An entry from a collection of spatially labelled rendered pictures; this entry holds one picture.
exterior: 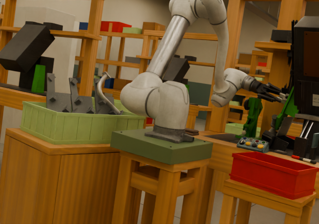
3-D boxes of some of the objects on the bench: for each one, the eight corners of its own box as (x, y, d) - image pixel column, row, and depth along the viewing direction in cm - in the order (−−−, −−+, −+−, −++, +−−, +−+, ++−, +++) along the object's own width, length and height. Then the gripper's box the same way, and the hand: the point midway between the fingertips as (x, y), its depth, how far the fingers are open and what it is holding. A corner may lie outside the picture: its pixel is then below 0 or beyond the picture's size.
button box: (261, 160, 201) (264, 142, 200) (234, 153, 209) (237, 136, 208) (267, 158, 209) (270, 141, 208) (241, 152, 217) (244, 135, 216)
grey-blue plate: (312, 161, 200) (316, 134, 199) (308, 160, 201) (312, 133, 200) (316, 159, 207) (320, 133, 206) (312, 158, 209) (316, 132, 208)
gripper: (246, 89, 233) (282, 105, 220) (260, 73, 240) (296, 88, 227) (246, 97, 239) (281, 114, 226) (260, 82, 245) (295, 97, 233)
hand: (283, 98), depth 228 cm, fingers closed on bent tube, 3 cm apart
